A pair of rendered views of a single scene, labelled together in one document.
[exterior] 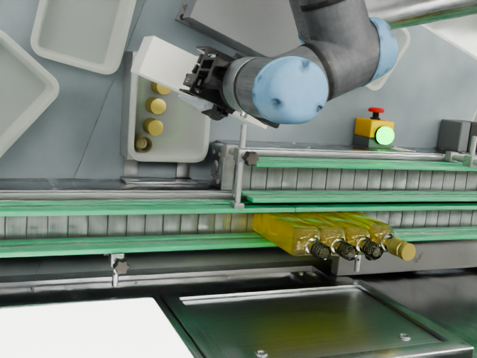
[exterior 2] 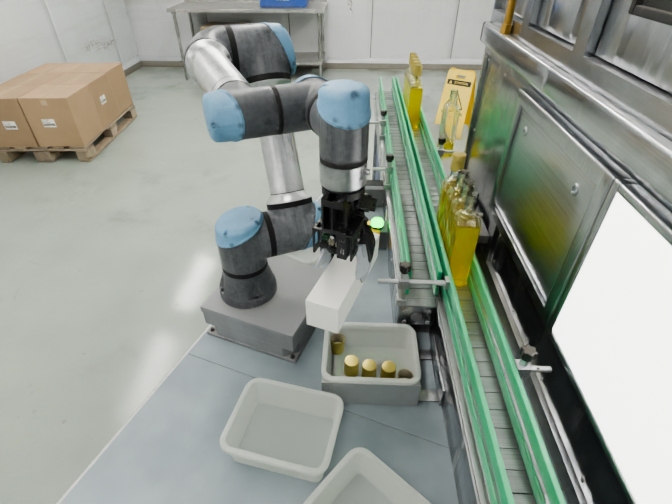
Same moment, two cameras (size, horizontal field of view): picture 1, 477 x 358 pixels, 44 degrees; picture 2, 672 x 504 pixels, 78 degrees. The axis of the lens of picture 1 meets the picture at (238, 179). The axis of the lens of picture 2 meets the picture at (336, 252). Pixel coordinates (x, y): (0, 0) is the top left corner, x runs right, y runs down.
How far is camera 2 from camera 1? 0.50 m
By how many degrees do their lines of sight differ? 31
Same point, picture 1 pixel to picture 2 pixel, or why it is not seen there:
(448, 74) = not seen: hidden behind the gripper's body
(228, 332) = (563, 235)
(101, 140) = (406, 422)
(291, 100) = (351, 88)
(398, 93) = not seen: hidden behind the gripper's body
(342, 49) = (311, 89)
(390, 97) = not seen: hidden behind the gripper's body
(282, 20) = (295, 278)
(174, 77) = (341, 286)
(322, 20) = (290, 101)
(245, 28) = (301, 300)
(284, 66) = (324, 93)
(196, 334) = (575, 251)
